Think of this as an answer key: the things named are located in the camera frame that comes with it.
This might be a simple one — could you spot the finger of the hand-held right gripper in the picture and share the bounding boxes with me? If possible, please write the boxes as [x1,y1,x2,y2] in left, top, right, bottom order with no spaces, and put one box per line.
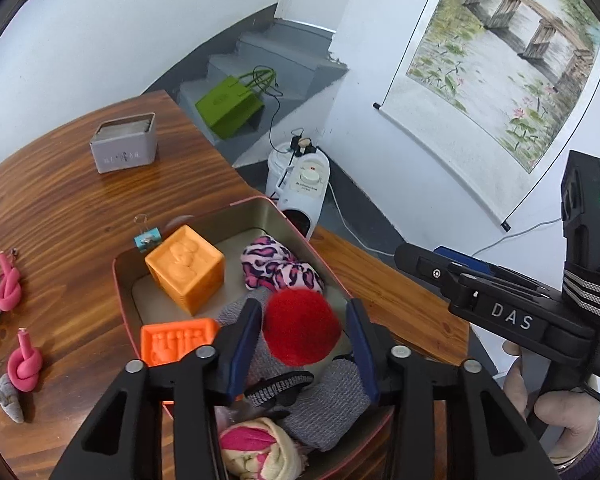
[434,246,552,296]
[394,243,482,309]

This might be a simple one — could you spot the black cable on stairs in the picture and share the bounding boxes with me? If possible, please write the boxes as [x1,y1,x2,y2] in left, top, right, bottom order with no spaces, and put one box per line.
[252,66,306,161]

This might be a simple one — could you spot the white electric heater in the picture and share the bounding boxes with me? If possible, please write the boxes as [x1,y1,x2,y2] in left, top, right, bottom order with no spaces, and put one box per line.
[275,152,331,240]

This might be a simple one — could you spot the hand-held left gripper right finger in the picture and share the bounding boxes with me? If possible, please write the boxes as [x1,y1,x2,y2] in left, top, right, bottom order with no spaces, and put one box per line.
[345,298,563,480]

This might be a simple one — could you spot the ribbed grey black sock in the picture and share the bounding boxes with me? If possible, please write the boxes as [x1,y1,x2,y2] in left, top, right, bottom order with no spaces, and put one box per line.
[275,359,376,455]

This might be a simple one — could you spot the large orange toy cube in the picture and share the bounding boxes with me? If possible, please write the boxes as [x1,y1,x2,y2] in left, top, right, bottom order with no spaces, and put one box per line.
[145,225,226,317]

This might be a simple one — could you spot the pink knotted rope toy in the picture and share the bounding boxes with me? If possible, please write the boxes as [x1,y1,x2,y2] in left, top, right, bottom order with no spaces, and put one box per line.
[0,249,24,314]
[7,328,44,392]

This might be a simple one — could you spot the teal binder clip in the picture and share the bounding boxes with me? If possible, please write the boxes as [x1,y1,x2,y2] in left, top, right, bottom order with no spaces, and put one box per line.
[132,215,162,254]

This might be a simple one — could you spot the yellow pink sock roll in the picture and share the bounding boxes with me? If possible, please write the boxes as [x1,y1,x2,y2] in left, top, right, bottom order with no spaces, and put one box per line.
[219,417,309,480]

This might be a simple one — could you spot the grey staircase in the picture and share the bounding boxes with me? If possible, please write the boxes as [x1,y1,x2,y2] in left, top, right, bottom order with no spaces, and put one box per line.
[177,17,351,169]

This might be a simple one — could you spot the hanging scroll painting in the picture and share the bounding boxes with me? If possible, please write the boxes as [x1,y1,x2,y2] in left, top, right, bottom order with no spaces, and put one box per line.
[372,0,600,234]

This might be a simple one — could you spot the pink leopard print sock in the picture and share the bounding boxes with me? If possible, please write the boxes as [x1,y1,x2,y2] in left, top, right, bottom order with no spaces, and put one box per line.
[240,236,326,294]

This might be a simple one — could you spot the white plastic bucket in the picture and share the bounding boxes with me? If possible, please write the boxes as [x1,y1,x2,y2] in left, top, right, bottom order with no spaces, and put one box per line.
[266,139,302,202]

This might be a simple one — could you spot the light grey sock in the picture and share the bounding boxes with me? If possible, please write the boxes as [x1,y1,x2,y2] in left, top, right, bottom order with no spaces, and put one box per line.
[215,287,293,391]

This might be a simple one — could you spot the grey tin box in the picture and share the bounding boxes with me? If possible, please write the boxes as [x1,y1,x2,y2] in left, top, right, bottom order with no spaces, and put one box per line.
[90,112,159,175]

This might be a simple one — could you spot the person's right hand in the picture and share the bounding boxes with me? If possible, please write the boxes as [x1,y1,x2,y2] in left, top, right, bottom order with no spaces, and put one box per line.
[502,342,600,467]

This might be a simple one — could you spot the pink tin container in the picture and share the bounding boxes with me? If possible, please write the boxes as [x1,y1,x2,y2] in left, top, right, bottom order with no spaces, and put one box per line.
[112,196,397,480]

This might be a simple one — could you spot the green felt bag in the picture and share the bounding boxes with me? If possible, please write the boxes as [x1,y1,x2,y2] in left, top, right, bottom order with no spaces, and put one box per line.
[195,67,279,141]

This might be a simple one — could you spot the red pompom ball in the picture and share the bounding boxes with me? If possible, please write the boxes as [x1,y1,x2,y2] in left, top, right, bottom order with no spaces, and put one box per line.
[262,288,342,366]

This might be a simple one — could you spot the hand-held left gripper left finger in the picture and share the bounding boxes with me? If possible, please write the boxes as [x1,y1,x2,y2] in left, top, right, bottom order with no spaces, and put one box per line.
[47,298,264,480]

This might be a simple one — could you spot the small red-orange toy block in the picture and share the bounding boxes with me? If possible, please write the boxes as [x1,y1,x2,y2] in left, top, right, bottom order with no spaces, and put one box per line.
[140,317,221,411]

